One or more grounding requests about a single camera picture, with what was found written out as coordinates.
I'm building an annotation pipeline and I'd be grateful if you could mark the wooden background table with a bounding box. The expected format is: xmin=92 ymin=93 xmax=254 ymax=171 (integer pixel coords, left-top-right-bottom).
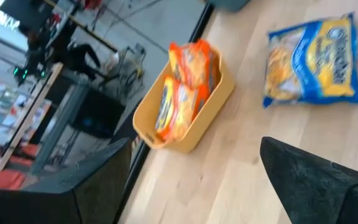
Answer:
xmin=0 ymin=61 xmax=65 ymax=172

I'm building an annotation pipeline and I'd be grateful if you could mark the red floor mat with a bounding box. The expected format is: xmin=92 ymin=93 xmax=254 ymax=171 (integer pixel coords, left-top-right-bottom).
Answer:
xmin=0 ymin=136 xmax=40 ymax=191

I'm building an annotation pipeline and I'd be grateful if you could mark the orange Maruchan ramen packet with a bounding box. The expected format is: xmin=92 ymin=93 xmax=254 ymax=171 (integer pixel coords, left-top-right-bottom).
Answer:
xmin=167 ymin=38 xmax=222 ymax=95
xmin=154 ymin=75 xmax=211 ymax=143

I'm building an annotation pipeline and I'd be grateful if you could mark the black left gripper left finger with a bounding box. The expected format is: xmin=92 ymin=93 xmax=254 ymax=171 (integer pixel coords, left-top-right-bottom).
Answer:
xmin=20 ymin=138 xmax=134 ymax=224

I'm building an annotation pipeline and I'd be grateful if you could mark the yellow plastic bin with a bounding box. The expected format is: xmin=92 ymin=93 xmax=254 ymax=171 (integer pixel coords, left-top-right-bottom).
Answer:
xmin=132 ymin=46 xmax=236 ymax=155

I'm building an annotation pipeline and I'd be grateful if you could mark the blue Maruchan ramen packet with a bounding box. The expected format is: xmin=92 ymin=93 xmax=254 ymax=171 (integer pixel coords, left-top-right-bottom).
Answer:
xmin=262 ymin=11 xmax=358 ymax=109

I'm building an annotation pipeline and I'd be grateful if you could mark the person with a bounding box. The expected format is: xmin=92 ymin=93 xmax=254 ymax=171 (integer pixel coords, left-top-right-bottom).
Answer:
xmin=17 ymin=23 xmax=102 ymax=82

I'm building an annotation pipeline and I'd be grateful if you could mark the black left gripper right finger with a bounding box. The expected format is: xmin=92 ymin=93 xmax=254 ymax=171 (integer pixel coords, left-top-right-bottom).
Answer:
xmin=259 ymin=136 xmax=358 ymax=224

